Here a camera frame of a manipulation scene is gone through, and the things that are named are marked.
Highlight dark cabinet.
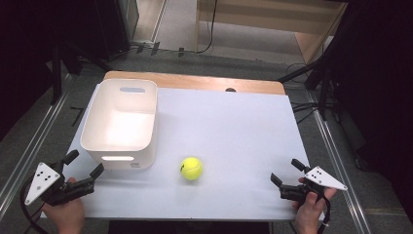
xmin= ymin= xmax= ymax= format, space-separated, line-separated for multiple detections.
xmin=94 ymin=0 xmax=140 ymax=60

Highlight metal floor rail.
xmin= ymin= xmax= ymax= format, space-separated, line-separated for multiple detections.
xmin=305 ymin=91 xmax=373 ymax=234
xmin=0 ymin=73 xmax=74 ymax=222

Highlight black metal stand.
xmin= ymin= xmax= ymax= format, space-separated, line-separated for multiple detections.
xmin=48 ymin=40 xmax=113 ymax=105

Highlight yellow tennis ball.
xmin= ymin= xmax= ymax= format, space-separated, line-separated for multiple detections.
xmin=179 ymin=156 xmax=205 ymax=181

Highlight white plastic storage bin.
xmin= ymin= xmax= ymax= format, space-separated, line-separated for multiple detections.
xmin=80 ymin=78 xmax=160 ymax=171

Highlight person's right hand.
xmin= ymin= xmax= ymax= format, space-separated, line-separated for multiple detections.
xmin=291 ymin=176 xmax=338 ymax=234

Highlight white table mat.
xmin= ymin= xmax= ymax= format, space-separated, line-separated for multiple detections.
xmin=40 ymin=85 xmax=326 ymax=222

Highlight person's left hand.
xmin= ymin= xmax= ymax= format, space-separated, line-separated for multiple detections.
xmin=41 ymin=176 xmax=86 ymax=234

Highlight black tripod stand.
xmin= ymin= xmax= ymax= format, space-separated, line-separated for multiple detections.
xmin=278 ymin=48 xmax=344 ymax=122

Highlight black hanging cable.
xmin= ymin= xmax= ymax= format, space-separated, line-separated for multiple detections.
xmin=194 ymin=0 xmax=218 ymax=55

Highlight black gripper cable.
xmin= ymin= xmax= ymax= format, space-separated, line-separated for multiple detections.
xmin=19 ymin=176 xmax=50 ymax=234
xmin=316 ymin=186 xmax=332 ymax=234

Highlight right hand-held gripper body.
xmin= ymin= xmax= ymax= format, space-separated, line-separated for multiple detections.
xmin=279 ymin=166 xmax=349 ymax=205

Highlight light wooden shelf unit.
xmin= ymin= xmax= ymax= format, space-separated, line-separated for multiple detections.
xmin=194 ymin=0 xmax=349 ymax=65

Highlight dark curtain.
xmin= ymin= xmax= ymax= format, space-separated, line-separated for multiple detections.
xmin=330 ymin=0 xmax=413 ymax=215
xmin=0 ymin=0 xmax=98 ymax=140

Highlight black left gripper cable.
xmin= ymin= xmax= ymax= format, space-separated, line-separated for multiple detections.
xmin=19 ymin=176 xmax=50 ymax=234

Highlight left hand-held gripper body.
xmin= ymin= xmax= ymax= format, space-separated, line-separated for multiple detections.
xmin=24 ymin=161 xmax=96 ymax=207

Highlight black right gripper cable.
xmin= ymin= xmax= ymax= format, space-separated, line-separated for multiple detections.
xmin=316 ymin=186 xmax=332 ymax=234

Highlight black floor cables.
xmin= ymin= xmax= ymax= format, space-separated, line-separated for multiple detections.
xmin=285 ymin=62 xmax=320 ymax=125

